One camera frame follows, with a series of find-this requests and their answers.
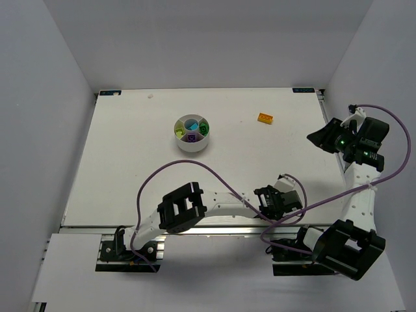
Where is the orange lego brick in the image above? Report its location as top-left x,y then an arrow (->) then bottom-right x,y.
257,112 -> 274,125

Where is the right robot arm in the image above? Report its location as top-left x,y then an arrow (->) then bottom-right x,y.
303,117 -> 389,281

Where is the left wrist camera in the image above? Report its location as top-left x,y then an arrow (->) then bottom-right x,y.
274,174 -> 296,193

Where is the large cyan lego brick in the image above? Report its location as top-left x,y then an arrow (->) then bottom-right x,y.
184,119 -> 198,131

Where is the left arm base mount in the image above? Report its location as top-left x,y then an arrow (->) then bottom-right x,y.
96,226 -> 164,273

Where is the lime green lego brick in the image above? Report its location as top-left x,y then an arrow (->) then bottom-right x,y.
175,127 -> 186,139

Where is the purple lego brick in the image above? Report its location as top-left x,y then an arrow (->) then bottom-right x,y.
186,133 -> 199,143

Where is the blue corner sticker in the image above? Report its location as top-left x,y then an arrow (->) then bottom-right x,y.
292,88 -> 315,94
99,90 -> 122,96

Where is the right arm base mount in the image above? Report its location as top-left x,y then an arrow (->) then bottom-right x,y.
265,245 -> 337,277

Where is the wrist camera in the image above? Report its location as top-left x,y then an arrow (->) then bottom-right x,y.
341,105 -> 367,133
274,174 -> 296,193

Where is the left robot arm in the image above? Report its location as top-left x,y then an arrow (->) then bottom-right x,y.
123,182 -> 303,251

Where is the white round divided container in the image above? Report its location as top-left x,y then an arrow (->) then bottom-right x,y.
174,114 -> 211,153

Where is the left blue corner sticker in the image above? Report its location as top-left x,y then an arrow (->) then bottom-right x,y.
99,90 -> 122,96

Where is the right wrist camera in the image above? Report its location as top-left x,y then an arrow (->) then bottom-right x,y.
341,105 -> 367,133

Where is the right blue corner sticker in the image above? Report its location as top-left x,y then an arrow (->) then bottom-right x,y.
292,88 -> 315,94

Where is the dark green lego brick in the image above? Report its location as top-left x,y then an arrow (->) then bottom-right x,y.
199,122 -> 209,137

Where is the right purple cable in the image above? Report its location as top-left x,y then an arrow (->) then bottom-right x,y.
260,103 -> 411,256

